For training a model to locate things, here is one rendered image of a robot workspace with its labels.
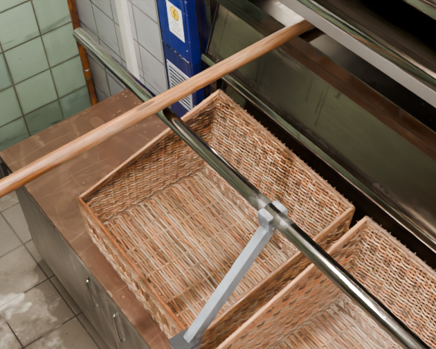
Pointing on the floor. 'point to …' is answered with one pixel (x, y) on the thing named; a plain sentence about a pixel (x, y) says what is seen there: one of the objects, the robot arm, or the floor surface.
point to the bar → (255, 244)
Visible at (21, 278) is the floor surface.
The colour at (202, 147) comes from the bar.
